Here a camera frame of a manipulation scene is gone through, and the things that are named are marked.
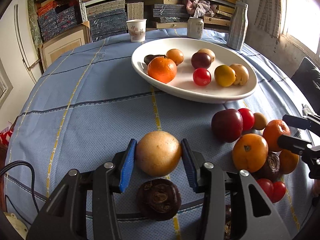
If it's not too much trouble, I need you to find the large yellow passion fruit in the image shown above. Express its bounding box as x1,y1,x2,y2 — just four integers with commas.
135,131,182,177

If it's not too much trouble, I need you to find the dark brown mangosteen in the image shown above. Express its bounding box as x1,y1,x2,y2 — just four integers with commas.
136,178,182,221

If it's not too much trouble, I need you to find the dark red plum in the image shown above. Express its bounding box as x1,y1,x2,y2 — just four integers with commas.
211,109,244,142

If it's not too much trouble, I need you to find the tan potato-like fruit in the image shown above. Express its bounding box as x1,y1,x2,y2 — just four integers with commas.
230,63,249,86

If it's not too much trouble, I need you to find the yellow orange citrus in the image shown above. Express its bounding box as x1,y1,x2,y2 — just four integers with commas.
214,64,236,87

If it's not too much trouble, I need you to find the red cherry tomato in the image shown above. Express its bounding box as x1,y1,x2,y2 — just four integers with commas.
193,68,212,87

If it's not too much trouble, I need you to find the orange mandarin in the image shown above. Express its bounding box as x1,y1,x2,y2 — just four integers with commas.
147,57,177,83

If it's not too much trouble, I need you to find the small tan fruit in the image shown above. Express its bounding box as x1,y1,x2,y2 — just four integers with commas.
166,49,184,66

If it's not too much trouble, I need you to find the small orange kumquat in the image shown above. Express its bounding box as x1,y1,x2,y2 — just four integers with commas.
279,150,299,174

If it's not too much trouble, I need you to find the small red tomato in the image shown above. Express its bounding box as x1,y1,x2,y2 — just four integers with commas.
271,181,286,203

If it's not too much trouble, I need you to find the black cushion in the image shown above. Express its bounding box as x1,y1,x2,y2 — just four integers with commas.
291,57,320,113

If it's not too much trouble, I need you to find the orange tangerine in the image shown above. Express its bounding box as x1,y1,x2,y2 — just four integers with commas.
232,133,268,173

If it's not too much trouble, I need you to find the blue checked tablecloth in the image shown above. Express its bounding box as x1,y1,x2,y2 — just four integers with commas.
4,34,313,239

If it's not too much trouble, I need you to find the white oval plate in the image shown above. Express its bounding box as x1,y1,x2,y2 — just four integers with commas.
131,37,258,103

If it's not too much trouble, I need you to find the dark plum on table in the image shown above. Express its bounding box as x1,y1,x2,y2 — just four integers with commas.
191,52,212,69

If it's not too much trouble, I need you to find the silver metal bottle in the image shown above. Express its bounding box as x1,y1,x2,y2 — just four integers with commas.
227,1,248,51

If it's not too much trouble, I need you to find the cream wooden board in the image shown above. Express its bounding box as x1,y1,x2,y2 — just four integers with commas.
4,212,29,239

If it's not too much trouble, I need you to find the framed cardboard panel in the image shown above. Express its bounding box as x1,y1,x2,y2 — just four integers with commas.
40,21,91,71

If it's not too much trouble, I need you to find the white paper cup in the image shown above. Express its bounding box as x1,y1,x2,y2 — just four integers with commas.
127,19,146,42

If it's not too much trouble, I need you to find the white drink can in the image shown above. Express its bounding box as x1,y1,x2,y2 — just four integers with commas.
187,17,204,40

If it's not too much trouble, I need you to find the pink crumpled cloth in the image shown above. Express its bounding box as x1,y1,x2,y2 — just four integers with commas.
183,0,216,18

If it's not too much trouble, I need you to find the metal storage shelf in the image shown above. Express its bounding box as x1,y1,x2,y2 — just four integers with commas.
79,0,245,41

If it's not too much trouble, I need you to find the black cable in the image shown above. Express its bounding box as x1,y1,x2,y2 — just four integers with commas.
0,160,41,215

